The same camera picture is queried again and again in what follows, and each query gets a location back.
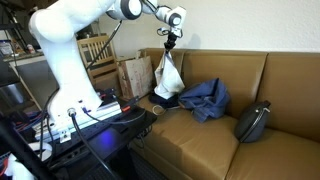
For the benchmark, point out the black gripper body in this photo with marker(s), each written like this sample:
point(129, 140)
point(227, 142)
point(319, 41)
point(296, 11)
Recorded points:
point(172, 37)

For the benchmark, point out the white cloth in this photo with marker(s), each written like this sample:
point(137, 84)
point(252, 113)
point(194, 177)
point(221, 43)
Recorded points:
point(168, 80)

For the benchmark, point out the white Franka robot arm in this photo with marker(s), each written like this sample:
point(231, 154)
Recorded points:
point(63, 66)

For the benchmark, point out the brown printed paper bag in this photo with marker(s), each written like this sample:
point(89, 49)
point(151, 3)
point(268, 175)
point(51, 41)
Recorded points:
point(138, 76)

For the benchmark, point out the dark navy cloth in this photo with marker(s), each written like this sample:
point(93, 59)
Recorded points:
point(160, 101)

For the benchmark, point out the tan leather couch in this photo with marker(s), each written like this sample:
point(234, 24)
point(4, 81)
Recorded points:
point(200, 146)

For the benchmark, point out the white crumpled bag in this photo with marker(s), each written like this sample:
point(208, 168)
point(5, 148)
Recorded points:
point(15, 168)

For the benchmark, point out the blue denim garment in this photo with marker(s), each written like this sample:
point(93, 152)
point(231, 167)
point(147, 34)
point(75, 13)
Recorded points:
point(208, 98)

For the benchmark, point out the wooden slat chair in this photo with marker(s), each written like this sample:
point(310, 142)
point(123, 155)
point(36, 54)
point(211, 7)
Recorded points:
point(100, 71)

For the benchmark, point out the black orange bar clamp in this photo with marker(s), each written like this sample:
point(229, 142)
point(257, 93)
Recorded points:
point(126, 108)
point(104, 96)

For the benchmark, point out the silver robot mounting plate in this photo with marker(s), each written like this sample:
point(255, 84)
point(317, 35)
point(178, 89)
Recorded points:
point(100, 111)

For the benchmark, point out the black robot table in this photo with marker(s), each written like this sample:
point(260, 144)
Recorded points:
point(110, 140)

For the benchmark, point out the dark gray oval case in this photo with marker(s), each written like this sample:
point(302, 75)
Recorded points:
point(250, 123)

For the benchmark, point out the gray counter cabinet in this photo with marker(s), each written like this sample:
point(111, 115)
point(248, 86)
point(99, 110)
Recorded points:
point(33, 80)

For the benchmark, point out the black camera stand pole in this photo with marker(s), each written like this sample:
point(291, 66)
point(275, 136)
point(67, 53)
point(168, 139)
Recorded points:
point(20, 153)

